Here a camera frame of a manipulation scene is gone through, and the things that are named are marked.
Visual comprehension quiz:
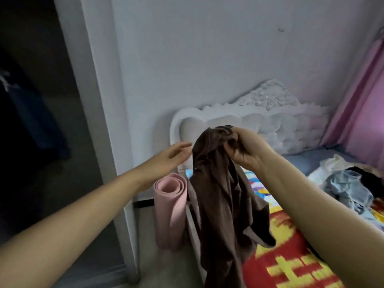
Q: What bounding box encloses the person's left hand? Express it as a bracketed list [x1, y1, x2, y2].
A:
[133, 141, 194, 191]

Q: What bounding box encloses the red bedsheet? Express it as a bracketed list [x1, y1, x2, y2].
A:
[242, 198, 384, 288]

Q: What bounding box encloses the white tufted headboard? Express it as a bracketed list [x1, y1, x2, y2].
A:
[170, 80, 334, 173]

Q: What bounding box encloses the white bed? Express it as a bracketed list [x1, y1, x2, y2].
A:
[170, 80, 384, 288]

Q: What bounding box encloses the person's right forearm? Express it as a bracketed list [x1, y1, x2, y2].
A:
[258, 154, 384, 288]

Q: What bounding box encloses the pink rolled mat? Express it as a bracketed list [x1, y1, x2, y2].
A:
[154, 172, 190, 253]

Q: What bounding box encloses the grey wardrobe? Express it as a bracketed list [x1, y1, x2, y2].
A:
[0, 0, 140, 288]

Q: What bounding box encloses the wide pink curtain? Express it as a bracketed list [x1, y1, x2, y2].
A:
[321, 38, 384, 173]

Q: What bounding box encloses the blue garment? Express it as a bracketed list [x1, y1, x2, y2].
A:
[0, 69, 72, 163]

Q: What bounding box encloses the grey pillow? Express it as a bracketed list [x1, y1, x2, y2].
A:
[284, 147, 356, 177]

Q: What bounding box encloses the person's left forearm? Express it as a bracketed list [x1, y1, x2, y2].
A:
[0, 171, 148, 288]

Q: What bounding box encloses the person's right hand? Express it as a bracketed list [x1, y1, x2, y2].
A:
[223, 126, 277, 173]

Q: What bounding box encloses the pile of mixed clothes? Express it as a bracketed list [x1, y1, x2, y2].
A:
[307, 154, 384, 230]

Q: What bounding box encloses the colourful patterned pillow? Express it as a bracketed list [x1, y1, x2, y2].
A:
[185, 167, 284, 212]

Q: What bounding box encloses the brown garment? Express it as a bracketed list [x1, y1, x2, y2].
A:
[187, 125, 277, 288]

